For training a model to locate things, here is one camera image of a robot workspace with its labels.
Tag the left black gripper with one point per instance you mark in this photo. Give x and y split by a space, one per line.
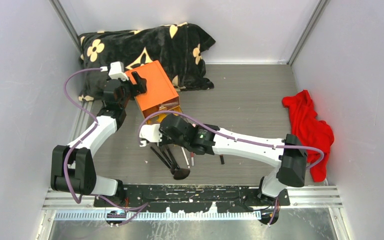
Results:
140 88

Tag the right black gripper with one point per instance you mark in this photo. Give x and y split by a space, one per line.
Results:
164 140

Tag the orange drawer organizer box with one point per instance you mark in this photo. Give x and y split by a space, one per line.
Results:
160 95

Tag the orange brown lip pen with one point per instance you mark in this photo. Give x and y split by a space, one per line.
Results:
222 161

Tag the white silver pencil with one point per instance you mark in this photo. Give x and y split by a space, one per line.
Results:
185 157

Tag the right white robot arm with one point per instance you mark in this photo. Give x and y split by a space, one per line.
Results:
286 155

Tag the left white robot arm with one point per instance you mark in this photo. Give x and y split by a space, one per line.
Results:
72 165

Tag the black round makeup brush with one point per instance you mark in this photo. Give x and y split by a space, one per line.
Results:
167 159

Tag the black fan makeup brush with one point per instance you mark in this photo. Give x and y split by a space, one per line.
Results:
177 172

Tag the black floral plush blanket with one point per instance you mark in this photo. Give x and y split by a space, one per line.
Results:
178 48

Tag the red cloth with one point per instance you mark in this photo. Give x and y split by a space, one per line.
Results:
310 131

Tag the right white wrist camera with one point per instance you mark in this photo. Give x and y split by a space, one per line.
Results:
149 133

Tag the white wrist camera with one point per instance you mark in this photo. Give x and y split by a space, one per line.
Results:
117 71
149 133

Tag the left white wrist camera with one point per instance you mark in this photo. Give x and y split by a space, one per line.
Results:
117 71

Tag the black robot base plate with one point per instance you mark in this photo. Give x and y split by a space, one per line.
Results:
178 198

